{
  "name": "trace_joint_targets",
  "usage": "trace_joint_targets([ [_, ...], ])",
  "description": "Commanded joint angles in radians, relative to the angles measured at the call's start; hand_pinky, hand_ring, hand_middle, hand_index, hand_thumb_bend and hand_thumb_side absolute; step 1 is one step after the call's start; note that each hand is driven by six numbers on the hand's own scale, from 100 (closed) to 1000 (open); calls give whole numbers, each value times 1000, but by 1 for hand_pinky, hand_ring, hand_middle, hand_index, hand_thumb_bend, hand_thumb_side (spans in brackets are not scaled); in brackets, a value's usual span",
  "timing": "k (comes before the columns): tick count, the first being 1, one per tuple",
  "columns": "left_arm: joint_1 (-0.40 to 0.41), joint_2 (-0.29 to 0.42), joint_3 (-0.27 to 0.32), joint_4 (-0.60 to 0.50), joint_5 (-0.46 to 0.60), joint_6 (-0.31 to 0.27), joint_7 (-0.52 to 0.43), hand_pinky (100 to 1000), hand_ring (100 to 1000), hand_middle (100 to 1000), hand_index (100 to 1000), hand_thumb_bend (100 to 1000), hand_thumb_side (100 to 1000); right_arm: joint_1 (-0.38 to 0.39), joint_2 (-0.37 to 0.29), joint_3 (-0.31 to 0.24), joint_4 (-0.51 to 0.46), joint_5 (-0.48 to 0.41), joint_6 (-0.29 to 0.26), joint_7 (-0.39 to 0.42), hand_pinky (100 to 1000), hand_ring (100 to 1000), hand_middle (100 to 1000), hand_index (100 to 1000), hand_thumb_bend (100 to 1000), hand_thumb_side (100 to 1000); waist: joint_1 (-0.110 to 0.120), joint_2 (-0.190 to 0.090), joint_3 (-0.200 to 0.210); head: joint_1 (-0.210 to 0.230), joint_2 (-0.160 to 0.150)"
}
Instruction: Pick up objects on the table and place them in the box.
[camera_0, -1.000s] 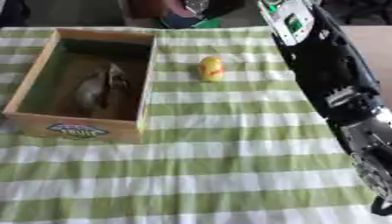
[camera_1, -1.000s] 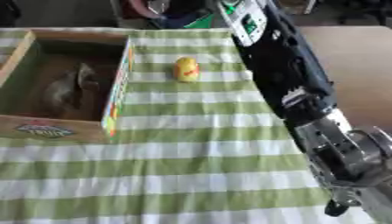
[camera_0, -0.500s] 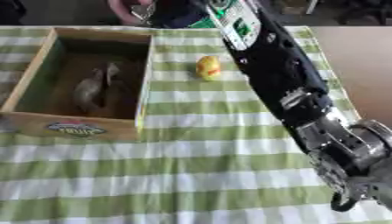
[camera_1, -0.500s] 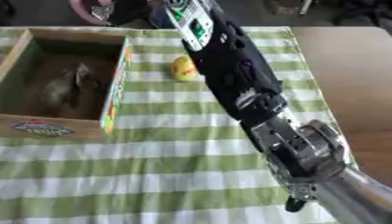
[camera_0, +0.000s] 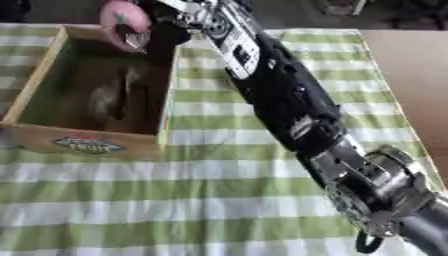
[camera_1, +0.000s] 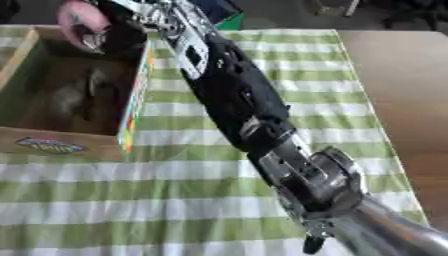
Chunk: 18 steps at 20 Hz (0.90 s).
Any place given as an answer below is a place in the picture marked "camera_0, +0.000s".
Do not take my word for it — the tan cardboard box green inside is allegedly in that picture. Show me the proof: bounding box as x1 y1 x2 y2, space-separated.
0 23 182 162

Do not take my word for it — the pink rounded toy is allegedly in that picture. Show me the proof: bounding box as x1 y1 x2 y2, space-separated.
98 0 154 34

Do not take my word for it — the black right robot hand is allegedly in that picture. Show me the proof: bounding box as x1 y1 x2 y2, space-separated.
113 0 193 62

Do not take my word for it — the dark chair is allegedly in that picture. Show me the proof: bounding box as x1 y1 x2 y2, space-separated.
386 0 448 30

